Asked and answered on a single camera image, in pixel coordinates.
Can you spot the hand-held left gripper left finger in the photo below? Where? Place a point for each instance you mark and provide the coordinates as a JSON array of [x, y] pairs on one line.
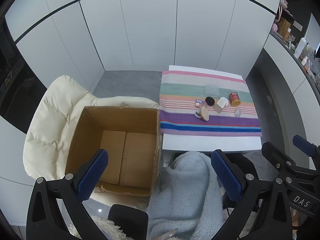
[[93, 175]]

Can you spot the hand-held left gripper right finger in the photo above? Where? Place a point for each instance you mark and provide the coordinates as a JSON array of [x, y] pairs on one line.
[[226, 175]]

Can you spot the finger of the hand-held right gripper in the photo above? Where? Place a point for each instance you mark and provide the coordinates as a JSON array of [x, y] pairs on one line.
[[277, 156], [303, 145]]

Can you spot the brown cardboard box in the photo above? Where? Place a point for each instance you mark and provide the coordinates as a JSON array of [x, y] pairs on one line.
[[112, 120]]

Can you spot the small clear container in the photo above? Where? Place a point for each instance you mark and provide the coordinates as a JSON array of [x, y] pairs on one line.
[[237, 112]]

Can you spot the beige round puff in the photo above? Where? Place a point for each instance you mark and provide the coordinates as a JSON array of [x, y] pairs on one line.
[[205, 113]]

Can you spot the white and black small container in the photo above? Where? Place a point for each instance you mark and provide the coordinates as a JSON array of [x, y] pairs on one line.
[[197, 114]]

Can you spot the red and yellow can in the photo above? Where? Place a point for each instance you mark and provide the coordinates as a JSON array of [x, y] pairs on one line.
[[234, 98]]

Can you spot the white round compact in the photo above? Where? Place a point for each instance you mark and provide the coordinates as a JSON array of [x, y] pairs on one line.
[[223, 101]]

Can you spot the black round puff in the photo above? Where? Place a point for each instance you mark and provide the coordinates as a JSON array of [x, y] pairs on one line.
[[210, 101]]

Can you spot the blue tube with purple cap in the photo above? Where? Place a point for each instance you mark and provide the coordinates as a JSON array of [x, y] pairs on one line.
[[201, 102]]

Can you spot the clear plastic square lid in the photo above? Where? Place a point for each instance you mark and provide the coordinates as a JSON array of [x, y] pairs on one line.
[[211, 90]]

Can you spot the white table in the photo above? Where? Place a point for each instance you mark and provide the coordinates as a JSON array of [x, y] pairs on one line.
[[200, 143]]

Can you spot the light blue fleece blanket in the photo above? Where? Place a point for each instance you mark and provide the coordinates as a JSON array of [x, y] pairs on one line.
[[182, 192]]

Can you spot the cream fluffy cloth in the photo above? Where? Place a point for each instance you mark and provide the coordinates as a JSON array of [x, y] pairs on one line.
[[107, 227]]

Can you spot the white curved counter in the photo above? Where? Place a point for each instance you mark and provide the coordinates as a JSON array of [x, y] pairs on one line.
[[282, 80]]

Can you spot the striped colourful towel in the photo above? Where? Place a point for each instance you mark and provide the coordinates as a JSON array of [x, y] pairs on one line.
[[185, 90]]

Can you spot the tall white bottle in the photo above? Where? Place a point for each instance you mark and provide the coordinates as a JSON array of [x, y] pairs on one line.
[[300, 47]]

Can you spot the small brown carton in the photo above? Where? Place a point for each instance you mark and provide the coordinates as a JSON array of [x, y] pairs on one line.
[[284, 27]]

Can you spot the pink plush toy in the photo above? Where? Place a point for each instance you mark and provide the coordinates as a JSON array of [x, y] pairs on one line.
[[275, 27]]

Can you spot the white wall outlet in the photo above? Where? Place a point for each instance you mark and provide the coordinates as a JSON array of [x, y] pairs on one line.
[[269, 99]]

